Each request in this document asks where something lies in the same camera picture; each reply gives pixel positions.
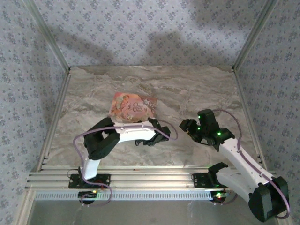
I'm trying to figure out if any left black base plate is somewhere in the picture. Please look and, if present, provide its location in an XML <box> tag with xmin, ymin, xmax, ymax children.
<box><xmin>68</xmin><ymin>173</ymin><xmax>111</xmax><ymax>189</ymax></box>

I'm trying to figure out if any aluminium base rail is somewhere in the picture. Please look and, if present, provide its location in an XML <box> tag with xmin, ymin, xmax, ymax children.
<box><xmin>25</xmin><ymin>165</ymin><xmax>282</xmax><ymax>189</ymax></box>

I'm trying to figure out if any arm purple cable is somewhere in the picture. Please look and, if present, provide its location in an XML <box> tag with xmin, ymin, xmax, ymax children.
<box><xmin>210</xmin><ymin>109</ymin><xmax>291</xmax><ymax>220</ymax></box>
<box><xmin>73</xmin><ymin>119</ymin><xmax>179</xmax><ymax>186</ymax></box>

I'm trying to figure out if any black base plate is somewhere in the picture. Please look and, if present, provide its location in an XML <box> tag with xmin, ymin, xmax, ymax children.
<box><xmin>68</xmin><ymin>173</ymin><xmax>111</xmax><ymax>189</ymax></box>
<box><xmin>192</xmin><ymin>173</ymin><xmax>225</xmax><ymax>188</ymax></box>

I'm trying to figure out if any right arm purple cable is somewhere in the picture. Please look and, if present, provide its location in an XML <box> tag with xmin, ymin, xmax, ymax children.
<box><xmin>210</xmin><ymin>109</ymin><xmax>291</xmax><ymax>220</ymax></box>

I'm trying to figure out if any controller board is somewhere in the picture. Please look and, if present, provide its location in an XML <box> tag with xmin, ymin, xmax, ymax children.
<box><xmin>210</xmin><ymin>191</ymin><xmax>230</xmax><ymax>202</ymax></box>
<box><xmin>78</xmin><ymin>191</ymin><xmax>98</xmax><ymax>199</ymax></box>

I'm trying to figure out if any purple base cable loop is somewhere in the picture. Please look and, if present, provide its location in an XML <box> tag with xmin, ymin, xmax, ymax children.
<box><xmin>80</xmin><ymin>180</ymin><xmax>113</xmax><ymax>207</ymax></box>
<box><xmin>214</xmin><ymin>193</ymin><xmax>238</xmax><ymax>206</ymax></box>

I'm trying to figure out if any right controller board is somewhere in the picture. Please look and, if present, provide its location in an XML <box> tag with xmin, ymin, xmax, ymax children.
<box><xmin>210</xmin><ymin>191</ymin><xmax>230</xmax><ymax>202</ymax></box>

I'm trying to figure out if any aluminium table side rail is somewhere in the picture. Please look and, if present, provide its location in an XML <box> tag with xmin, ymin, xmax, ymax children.
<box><xmin>232</xmin><ymin>67</ymin><xmax>293</xmax><ymax>225</ymax></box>
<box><xmin>17</xmin><ymin>70</ymin><xmax>72</xmax><ymax>225</ymax></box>

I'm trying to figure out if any aluminium frame post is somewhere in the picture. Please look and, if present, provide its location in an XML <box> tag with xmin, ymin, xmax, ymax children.
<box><xmin>232</xmin><ymin>0</ymin><xmax>279</xmax><ymax>71</ymax></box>
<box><xmin>23</xmin><ymin>0</ymin><xmax>72</xmax><ymax>74</ymax></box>

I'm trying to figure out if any slotted grey cable duct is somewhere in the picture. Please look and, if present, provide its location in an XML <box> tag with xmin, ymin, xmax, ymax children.
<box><xmin>35</xmin><ymin>191</ymin><xmax>215</xmax><ymax>202</ymax></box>

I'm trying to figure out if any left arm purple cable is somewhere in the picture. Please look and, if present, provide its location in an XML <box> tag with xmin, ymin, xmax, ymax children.
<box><xmin>73</xmin><ymin>119</ymin><xmax>179</xmax><ymax>186</ymax></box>

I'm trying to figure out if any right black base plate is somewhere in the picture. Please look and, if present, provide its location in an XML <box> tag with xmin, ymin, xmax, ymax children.
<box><xmin>192</xmin><ymin>173</ymin><xmax>225</xmax><ymax>188</ymax></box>

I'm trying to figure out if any left controller board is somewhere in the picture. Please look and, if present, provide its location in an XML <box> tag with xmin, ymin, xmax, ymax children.
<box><xmin>78</xmin><ymin>191</ymin><xmax>98</xmax><ymax>199</ymax></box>

